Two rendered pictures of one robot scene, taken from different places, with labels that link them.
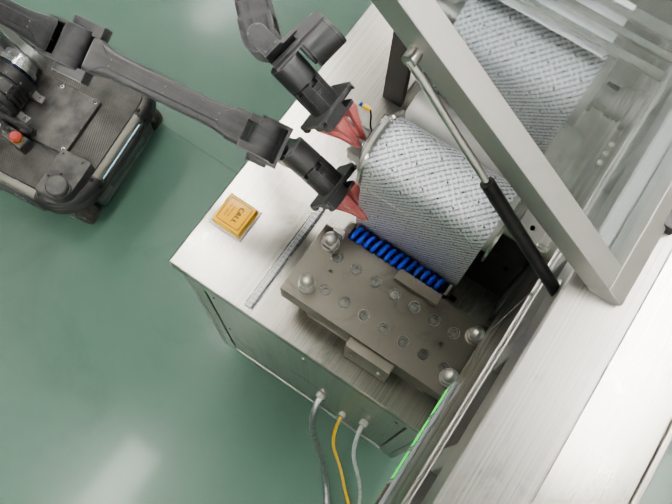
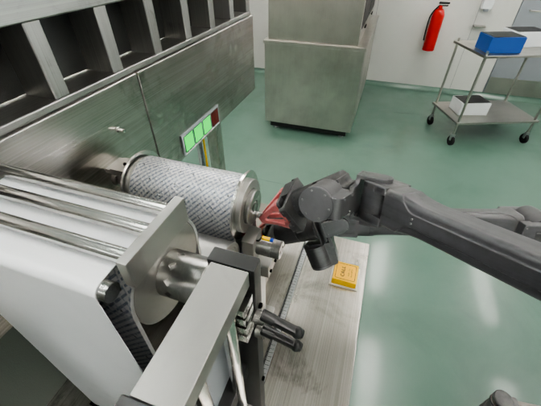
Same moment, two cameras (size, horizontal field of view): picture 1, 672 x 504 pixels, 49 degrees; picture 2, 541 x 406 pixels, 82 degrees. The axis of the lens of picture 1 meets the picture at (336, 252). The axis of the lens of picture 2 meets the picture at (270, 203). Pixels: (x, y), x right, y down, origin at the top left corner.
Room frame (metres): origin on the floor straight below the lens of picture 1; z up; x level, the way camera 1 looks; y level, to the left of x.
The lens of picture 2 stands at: (1.07, -0.10, 1.68)
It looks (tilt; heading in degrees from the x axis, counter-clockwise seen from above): 40 degrees down; 169
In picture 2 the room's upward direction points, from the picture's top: straight up
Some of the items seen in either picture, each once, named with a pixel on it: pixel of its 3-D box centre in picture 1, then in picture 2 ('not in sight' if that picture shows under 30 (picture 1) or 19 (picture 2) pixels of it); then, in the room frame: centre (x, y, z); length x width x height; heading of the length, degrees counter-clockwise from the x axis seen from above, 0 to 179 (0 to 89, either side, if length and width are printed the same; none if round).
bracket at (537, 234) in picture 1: (534, 231); (123, 166); (0.43, -0.32, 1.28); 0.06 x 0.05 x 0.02; 60
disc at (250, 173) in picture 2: (381, 147); (245, 205); (0.58, -0.06, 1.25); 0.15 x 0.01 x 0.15; 150
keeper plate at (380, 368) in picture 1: (367, 361); not in sight; (0.25, -0.08, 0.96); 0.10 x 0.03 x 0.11; 60
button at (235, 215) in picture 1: (235, 215); (344, 274); (0.55, 0.22, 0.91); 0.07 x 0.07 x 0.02; 60
